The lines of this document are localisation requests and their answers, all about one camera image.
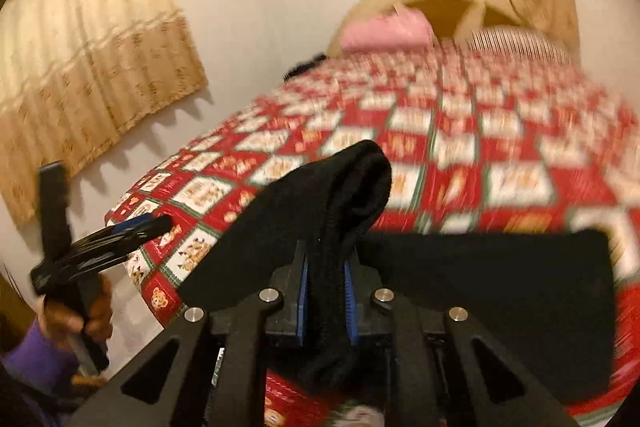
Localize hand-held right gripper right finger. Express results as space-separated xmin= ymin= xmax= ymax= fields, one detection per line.
xmin=344 ymin=252 xmax=583 ymax=427

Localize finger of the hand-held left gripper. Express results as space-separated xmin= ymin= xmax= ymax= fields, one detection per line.
xmin=70 ymin=213 xmax=173 ymax=258
xmin=39 ymin=161 xmax=71 ymax=268

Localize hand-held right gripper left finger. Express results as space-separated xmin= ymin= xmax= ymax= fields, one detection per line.
xmin=70 ymin=239 xmax=311 ymax=427

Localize black pants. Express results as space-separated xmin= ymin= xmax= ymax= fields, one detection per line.
xmin=177 ymin=139 xmax=617 ymax=403

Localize person's left forearm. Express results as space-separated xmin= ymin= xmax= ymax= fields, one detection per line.
xmin=0 ymin=322 xmax=76 ymax=427

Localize person's left hand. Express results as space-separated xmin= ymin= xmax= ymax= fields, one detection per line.
xmin=37 ymin=274 xmax=115 ymax=353

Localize red checked bear-print bedsheet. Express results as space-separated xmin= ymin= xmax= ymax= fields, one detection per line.
xmin=105 ymin=39 xmax=640 ymax=427

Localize dark cloth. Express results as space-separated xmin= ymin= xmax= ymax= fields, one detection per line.
xmin=282 ymin=53 xmax=326 ymax=82

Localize pink folded blanket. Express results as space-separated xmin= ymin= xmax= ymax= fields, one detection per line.
xmin=340 ymin=7 xmax=436 ymax=54

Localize striped pillow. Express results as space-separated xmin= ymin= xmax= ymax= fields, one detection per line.
xmin=467 ymin=27 xmax=573 ymax=65

